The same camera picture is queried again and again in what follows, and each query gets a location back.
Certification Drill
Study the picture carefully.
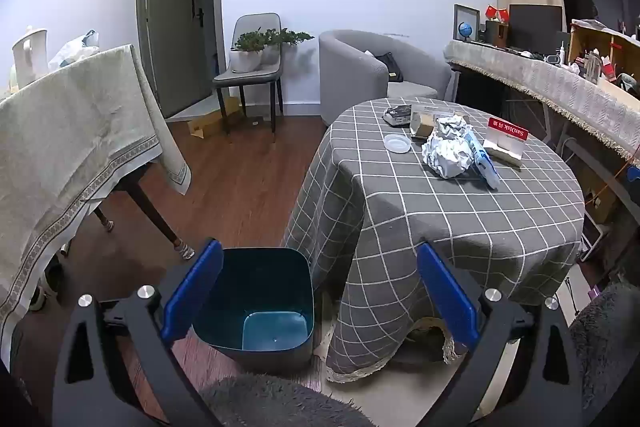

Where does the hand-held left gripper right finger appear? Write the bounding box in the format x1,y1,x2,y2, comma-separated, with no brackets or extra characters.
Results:
415,241,586,427

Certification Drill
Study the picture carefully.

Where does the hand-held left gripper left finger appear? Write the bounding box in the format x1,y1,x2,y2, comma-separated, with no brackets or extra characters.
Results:
52,237,226,427

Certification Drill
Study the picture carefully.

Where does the blue plastic waste bin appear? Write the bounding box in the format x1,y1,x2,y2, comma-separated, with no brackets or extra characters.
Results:
192,248,316,358

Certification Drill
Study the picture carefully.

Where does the large white paper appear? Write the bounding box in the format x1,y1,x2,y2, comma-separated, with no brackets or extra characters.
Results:
421,132,476,179

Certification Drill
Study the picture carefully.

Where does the blue plastic wrapper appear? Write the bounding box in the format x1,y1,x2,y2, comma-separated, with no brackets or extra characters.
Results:
465,129,501,188

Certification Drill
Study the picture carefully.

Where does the clear round plastic lid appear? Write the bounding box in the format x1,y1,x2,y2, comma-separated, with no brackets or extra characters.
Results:
383,133,412,153

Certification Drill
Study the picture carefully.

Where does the small grey paper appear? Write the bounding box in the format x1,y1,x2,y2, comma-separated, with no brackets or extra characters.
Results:
436,114,475,142

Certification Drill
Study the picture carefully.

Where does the red and white card packaging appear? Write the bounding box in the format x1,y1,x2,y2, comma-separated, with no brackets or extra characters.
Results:
482,117,530,166

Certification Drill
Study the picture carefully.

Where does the round table with grey checked cloth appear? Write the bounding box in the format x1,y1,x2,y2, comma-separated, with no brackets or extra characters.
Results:
282,97,586,383

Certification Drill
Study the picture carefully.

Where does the dark wooden table leg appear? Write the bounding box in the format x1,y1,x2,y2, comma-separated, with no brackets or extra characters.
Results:
122,179,195,260

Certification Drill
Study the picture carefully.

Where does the flat cardboard box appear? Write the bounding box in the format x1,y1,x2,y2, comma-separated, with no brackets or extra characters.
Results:
187,96,243,138

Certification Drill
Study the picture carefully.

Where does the clear plastic box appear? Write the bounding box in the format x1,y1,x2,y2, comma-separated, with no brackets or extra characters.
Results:
410,103,455,142

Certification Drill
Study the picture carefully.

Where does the small black box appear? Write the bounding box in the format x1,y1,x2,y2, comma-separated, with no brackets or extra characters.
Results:
383,105,413,126

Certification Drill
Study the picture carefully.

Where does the table with beige cloth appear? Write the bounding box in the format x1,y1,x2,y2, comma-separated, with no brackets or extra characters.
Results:
0,44,192,333

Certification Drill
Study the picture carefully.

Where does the grey dining chair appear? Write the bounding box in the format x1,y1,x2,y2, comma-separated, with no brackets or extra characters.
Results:
213,13,285,144

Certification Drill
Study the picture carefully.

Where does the black handbag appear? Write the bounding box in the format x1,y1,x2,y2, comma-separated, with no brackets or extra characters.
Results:
372,52,405,82

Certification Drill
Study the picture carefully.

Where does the long side table with cloth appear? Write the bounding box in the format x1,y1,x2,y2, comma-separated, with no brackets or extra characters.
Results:
444,39,640,165

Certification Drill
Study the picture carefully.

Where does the grey armchair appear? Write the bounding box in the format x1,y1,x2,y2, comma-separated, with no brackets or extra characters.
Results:
318,30,453,128

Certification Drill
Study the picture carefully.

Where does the grey-green door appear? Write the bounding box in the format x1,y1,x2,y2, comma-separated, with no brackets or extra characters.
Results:
136,0,223,120

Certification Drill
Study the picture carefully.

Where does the potted green plant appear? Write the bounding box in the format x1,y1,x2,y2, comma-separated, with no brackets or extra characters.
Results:
229,27,315,74

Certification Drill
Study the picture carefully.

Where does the brown wooden box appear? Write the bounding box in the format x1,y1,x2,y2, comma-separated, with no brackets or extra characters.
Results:
486,21,510,46

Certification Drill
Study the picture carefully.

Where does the white plastic bag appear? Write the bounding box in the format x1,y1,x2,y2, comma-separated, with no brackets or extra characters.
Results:
48,30,101,70

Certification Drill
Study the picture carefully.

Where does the black monitor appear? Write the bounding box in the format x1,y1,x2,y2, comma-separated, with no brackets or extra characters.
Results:
507,4,564,52

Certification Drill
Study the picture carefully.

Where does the white kettle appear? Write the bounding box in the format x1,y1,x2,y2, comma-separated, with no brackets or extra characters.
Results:
11,26,50,88

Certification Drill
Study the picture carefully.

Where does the wooden shelf box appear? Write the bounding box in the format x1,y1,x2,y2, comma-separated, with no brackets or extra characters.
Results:
568,19,640,82

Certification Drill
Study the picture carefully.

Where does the grey picture frame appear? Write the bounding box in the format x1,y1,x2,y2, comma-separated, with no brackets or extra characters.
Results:
453,4,481,42

